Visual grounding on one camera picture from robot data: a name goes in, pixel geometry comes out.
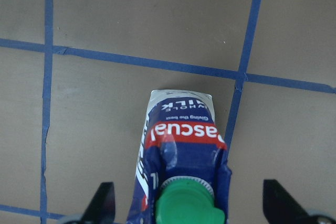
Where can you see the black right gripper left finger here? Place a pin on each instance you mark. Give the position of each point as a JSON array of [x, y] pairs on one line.
[[101, 209]]

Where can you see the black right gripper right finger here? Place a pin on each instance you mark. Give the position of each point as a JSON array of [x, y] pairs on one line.
[[280, 207]]

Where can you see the blue white milk carton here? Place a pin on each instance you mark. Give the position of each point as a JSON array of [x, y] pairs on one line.
[[181, 173]]

